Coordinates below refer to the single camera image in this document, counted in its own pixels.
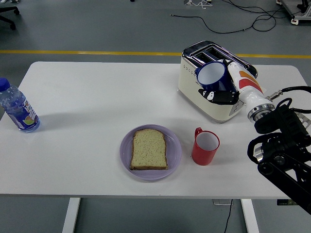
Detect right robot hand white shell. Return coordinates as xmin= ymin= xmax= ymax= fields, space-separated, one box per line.
xmin=198 ymin=59 xmax=270 ymax=115

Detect blue enamel cup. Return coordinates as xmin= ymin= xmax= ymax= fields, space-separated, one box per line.
xmin=194 ymin=61 xmax=238 ymax=94

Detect red enamel cup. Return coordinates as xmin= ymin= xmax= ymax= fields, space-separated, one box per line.
xmin=191 ymin=127 xmax=221 ymax=166

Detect slice of bread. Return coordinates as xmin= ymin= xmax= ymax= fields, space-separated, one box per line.
xmin=129 ymin=129 xmax=169 ymax=170

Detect cream and chrome toaster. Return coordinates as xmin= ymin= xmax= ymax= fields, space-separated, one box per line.
xmin=177 ymin=40 xmax=258 ymax=124

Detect metal toast rack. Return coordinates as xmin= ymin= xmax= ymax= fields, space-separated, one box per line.
xmin=295 ymin=114 xmax=311 ymax=131

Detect purple plate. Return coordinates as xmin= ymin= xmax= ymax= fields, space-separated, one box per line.
xmin=119 ymin=124 xmax=182 ymax=181

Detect white table leg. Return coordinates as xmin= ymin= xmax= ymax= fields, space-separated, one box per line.
xmin=240 ymin=198 xmax=260 ymax=233
xmin=62 ymin=198 xmax=81 ymax=233

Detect water bottle blue cap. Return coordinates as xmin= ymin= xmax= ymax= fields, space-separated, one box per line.
xmin=0 ymin=78 xmax=41 ymax=133

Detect black office chair base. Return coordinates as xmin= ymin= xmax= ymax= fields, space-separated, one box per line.
xmin=0 ymin=6 xmax=20 ymax=31

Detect black floor cable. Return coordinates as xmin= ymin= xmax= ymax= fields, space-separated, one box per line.
xmin=169 ymin=0 xmax=296 ymax=34

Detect metal equipment frame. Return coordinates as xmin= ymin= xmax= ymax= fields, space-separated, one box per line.
xmin=276 ymin=0 xmax=311 ymax=25

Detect white floor cables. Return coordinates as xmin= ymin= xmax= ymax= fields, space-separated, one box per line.
xmin=183 ymin=0 xmax=212 ymax=10

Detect thin black hanging cable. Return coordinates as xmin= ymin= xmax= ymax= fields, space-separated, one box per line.
xmin=223 ymin=199 xmax=234 ymax=233

